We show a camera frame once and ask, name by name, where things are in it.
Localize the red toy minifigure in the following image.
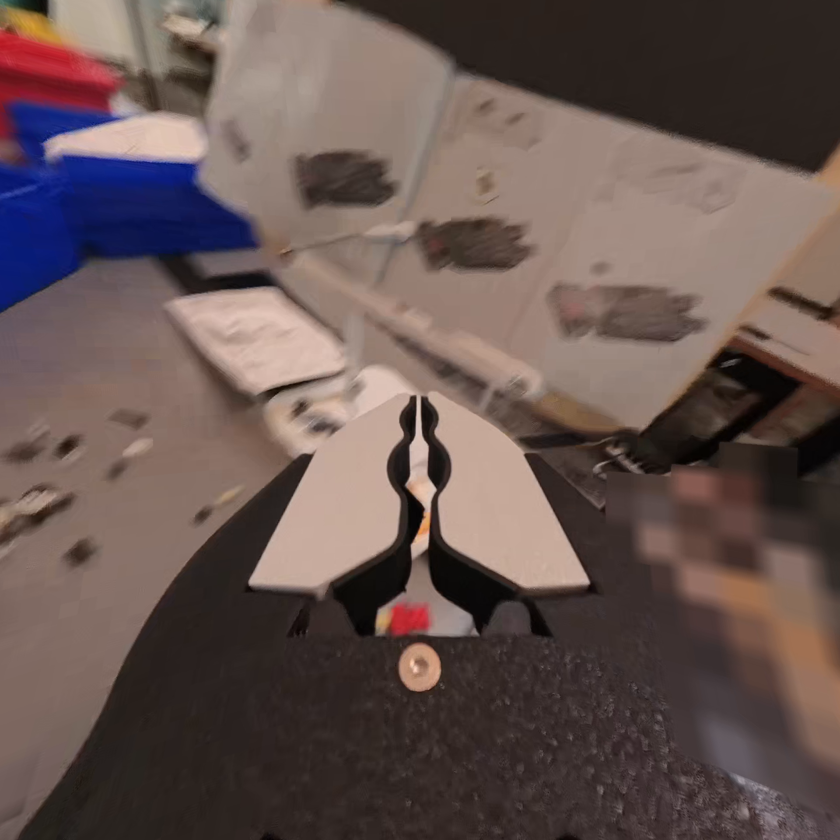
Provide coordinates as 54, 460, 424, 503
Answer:
377, 600, 434, 636

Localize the white printed paper bag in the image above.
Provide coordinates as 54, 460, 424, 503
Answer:
164, 287, 347, 398

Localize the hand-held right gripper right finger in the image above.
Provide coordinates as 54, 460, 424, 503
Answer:
420, 392, 592, 636

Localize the open instruction booklet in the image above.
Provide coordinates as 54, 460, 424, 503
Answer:
200, 0, 840, 431

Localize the grey desk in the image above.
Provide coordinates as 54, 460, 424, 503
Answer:
0, 256, 309, 840

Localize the red storage bin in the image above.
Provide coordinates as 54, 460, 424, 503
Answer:
0, 29, 126, 135

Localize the clear bag of dark bricks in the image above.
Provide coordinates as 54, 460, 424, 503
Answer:
287, 395, 343, 438

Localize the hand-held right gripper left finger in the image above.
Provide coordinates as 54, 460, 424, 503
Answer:
247, 392, 427, 636

